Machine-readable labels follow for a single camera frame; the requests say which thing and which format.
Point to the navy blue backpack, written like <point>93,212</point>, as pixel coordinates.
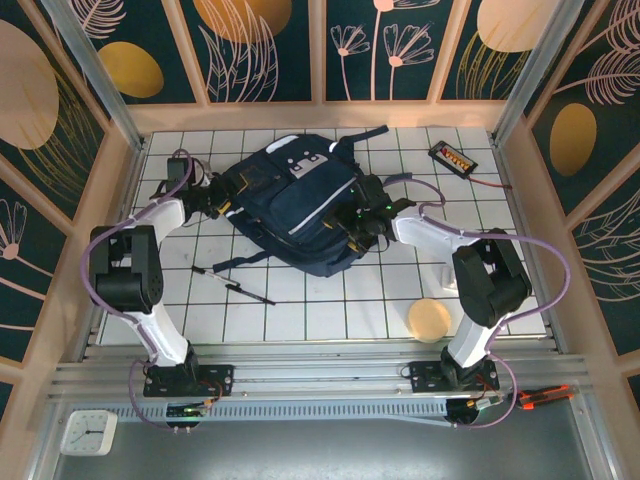
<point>300,210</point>

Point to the aluminium rail frame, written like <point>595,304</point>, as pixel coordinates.
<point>320,372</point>

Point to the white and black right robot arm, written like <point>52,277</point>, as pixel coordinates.
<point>430,232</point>

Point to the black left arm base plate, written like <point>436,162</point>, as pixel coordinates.
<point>220,380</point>

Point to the thin black pen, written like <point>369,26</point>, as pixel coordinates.
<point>250,294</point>

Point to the black board with orange connectors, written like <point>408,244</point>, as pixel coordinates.
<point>455,159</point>

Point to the clear white plastic holder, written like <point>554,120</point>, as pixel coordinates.
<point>446,281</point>

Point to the white square clock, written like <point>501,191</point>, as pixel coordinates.
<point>89,433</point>

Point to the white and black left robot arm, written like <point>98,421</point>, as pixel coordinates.
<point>150,330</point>

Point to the aluminium corner post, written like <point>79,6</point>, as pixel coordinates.
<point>104,85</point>
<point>532,75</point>

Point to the round tan wooden disc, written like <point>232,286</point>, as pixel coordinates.
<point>429,321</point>

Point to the orange and black hand tool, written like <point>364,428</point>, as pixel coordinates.
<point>545,396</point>

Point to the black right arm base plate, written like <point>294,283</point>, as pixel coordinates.
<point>425,377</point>

